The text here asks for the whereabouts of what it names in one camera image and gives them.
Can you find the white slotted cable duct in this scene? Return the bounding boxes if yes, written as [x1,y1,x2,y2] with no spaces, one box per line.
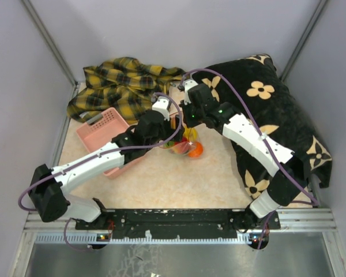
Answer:
[34,232,266,245]

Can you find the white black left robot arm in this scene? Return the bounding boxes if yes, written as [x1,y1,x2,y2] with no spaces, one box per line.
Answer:
[28,110,182,229]

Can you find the red toy fruit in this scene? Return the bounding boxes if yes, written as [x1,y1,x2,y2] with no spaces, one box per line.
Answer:
[169,138,191,155]

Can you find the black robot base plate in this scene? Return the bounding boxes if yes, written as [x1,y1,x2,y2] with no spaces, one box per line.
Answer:
[76,208,266,239]

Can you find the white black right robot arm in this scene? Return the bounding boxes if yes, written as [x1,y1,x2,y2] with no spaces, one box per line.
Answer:
[180,80,310,229]

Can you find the pink plastic basket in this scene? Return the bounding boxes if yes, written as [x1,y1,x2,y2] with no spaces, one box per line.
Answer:
[76,107,146,179]

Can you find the clear orange-zipper zip bag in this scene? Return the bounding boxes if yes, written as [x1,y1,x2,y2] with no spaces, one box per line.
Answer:
[160,125,204,158]

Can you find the yellow plaid shirt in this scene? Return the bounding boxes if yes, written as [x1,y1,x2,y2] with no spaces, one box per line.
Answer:
[67,57,185,125]

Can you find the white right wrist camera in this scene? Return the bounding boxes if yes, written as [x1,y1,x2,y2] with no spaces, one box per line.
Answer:
[178,79,198,105]

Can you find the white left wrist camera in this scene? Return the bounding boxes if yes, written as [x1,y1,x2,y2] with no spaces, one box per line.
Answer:
[152,96,171,121]

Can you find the yellow toy fruit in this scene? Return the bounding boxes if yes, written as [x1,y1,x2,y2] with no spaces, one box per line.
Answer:
[183,127,198,142]

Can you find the black floral pillow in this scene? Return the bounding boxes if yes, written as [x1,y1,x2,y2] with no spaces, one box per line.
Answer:
[192,54,332,188]

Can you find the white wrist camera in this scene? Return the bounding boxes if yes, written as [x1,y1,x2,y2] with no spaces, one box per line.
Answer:
[152,96,171,121]
[178,79,198,105]

